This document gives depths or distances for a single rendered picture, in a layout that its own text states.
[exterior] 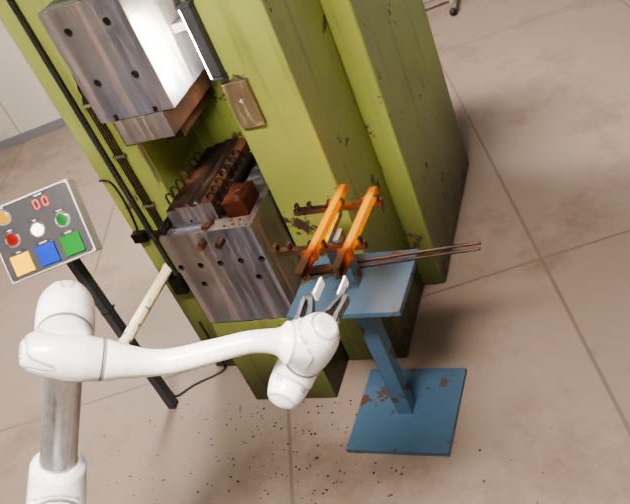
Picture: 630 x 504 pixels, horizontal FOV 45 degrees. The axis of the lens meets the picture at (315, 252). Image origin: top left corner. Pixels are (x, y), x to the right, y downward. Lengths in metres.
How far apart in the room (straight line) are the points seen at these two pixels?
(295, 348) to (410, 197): 1.54
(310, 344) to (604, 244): 1.98
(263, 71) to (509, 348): 1.45
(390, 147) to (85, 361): 1.69
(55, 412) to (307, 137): 1.18
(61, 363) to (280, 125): 1.18
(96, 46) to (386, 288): 1.19
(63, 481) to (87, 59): 1.27
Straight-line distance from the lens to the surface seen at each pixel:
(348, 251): 2.25
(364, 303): 2.49
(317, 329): 1.77
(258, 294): 2.86
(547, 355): 3.09
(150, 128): 2.63
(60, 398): 2.09
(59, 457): 2.23
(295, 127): 2.59
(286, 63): 2.49
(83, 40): 2.57
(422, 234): 3.33
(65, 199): 2.92
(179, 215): 2.82
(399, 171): 3.15
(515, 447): 2.84
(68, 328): 1.85
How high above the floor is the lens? 2.25
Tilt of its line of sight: 34 degrees down
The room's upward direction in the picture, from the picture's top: 25 degrees counter-clockwise
